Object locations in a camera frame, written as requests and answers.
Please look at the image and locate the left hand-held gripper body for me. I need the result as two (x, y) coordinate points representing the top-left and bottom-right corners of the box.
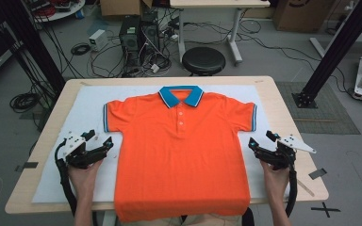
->
(57, 131), (107, 170)

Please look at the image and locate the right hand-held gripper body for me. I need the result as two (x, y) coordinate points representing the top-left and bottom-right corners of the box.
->
(257, 135), (317, 171)

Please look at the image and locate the orange polo shirt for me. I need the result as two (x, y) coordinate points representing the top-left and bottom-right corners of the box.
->
(103, 85), (258, 223)

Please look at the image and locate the person's left hand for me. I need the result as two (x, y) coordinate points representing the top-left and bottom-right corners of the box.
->
(68, 159), (105, 196)

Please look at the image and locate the person's right hand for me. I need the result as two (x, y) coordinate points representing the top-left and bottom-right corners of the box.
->
(260, 160), (291, 196)

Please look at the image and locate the white mat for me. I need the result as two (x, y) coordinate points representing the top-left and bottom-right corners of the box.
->
(31, 84), (291, 204)

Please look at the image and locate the grey tape strip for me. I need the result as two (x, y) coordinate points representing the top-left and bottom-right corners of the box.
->
(308, 168), (328, 181)

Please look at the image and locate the grey floor mat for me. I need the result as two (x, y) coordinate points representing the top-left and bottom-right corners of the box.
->
(276, 81), (361, 136)

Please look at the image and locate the thin wooden stick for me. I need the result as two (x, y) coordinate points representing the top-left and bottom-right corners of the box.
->
(296, 179), (316, 198)

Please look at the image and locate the black tape strip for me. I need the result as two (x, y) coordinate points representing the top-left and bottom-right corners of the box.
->
(14, 161), (40, 172)

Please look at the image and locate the black chair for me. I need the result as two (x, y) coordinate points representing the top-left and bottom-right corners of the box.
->
(241, 206), (255, 226)

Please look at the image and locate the small white box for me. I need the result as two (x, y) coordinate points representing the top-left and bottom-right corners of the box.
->
(88, 28), (108, 52)

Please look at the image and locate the black round stool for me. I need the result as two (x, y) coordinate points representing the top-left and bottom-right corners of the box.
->
(181, 46), (226, 77)

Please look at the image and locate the black metal stand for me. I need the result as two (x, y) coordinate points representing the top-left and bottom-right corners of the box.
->
(0, 0), (67, 95)
(291, 0), (362, 109)

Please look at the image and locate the black computer tower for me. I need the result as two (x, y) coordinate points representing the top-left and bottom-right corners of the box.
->
(118, 15), (141, 69)
(140, 22), (162, 62)

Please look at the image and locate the large cardboard box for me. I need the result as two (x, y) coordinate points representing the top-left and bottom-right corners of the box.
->
(272, 0), (336, 34)

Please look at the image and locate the round white table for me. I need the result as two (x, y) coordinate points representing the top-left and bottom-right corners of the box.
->
(27, 0), (87, 23)

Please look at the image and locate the white desk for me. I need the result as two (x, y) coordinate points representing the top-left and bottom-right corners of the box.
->
(169, 0), (272, 66)

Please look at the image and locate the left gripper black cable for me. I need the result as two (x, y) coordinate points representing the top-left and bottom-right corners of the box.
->
(54, 137), (78, 218)

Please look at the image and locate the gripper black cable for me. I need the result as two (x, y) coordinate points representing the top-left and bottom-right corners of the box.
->
(284, 166), (298, 218)
(54, 137), (78, 218)

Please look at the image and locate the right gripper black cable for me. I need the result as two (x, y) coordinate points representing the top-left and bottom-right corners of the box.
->
(284, 166), (298, 218)

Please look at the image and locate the coil of black cable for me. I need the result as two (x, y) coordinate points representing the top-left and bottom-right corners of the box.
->
(70, 42), (91, 57)
(8, 91), (41, 114)

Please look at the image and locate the tangle of floor cables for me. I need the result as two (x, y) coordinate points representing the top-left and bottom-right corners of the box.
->
(89, 40), (173, 79)

